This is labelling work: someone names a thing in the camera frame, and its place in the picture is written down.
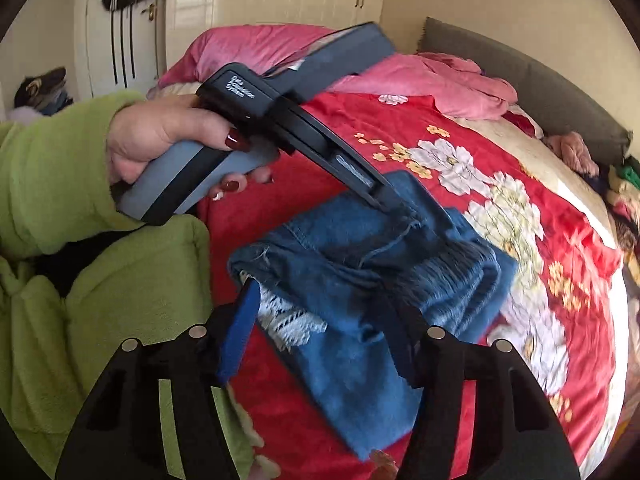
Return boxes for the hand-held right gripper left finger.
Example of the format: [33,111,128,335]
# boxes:
[55,277,261,480]

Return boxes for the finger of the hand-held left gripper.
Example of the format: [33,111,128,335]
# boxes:
[305,127,401,211]

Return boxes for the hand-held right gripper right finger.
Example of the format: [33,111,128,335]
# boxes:
[372,300,581,480]

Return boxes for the blue denim pants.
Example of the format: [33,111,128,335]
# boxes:
[227,170,518,461]

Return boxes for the person's left forearm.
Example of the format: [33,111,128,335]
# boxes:
[0,90,146,258]

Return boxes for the person's left hand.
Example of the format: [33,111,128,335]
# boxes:
[106,92,275,202]

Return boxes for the pink quilt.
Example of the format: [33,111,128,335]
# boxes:
[157,25,351,91]

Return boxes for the pink garment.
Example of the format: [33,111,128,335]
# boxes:
[327,52,518,121]

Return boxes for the green fleece robe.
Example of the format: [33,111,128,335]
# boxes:
[0,215,263,480]

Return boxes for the dark red cloth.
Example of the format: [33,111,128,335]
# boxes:
[502,110,545,140]

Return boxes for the white door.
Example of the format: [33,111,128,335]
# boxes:
[75,0,168,101]

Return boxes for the grey headboard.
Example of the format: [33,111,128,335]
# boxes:
[417,16,632,167]

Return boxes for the pink towel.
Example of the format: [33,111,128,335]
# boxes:
[544,131,600,177]

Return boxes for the red floral blanket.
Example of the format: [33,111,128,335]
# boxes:
[150,80,631,480]

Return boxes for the pile of clothes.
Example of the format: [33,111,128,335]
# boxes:
[597,155,640,281]

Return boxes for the clothes pile by door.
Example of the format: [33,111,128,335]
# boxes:
[14,66,68,117]

